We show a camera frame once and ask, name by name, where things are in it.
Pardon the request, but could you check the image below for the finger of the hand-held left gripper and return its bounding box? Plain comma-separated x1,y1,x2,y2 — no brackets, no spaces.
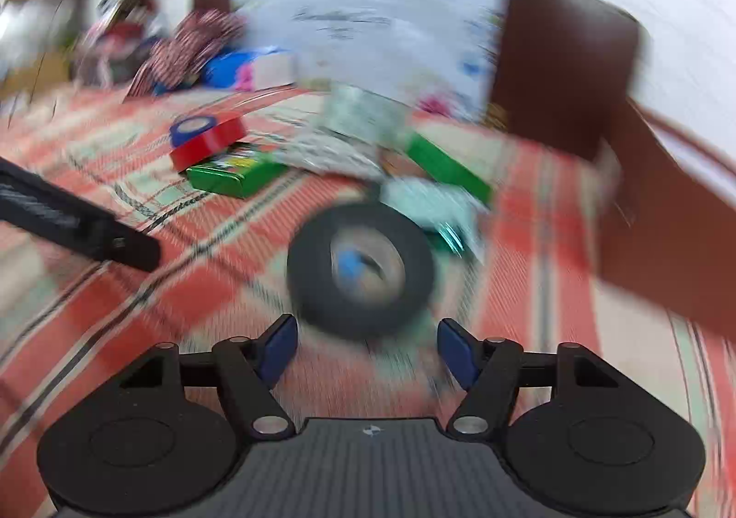
0,157,162,273

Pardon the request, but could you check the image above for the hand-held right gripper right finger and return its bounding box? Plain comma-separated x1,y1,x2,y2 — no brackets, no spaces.
437,318,625,438

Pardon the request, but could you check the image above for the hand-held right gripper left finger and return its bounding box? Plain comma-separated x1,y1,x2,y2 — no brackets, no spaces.
118,314,299,441

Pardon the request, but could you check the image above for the black tape roll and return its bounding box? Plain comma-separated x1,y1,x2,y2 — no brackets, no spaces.
286,203,439,342

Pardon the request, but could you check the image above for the clear barcode packet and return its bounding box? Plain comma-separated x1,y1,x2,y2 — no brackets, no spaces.
381,177,487,264

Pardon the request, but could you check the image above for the red tape roll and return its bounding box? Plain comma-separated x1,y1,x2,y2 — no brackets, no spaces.
170,115,248,173

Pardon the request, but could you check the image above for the green printed small box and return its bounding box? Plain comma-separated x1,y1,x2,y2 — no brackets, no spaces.
405,132,495,207
186,144,289,200

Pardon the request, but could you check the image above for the brown cardboard box white inside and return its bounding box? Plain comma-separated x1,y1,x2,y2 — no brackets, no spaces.
595,97,736,336

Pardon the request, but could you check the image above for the red plaid blanket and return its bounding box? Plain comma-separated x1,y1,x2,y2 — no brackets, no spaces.
0,84,736,518

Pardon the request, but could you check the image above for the blue tape roll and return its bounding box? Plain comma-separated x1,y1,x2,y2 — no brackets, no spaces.
169,114,219,149

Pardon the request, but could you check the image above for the red checkered cloth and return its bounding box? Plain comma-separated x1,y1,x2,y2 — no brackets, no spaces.
125,9,249,100

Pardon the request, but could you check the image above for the blue plastic bag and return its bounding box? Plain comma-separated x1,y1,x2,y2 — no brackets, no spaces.
202,51,261,91

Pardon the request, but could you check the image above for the clear plastic packet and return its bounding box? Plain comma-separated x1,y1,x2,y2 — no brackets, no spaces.
276,85,413,181

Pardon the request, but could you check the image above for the small white box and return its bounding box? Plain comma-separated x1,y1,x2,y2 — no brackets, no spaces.
252,54,298,89

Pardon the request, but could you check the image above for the brown wooden headboard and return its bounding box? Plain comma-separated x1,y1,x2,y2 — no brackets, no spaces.
192,0,642,163

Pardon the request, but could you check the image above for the white floral cloth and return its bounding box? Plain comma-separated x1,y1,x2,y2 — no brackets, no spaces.
231,0,510,122

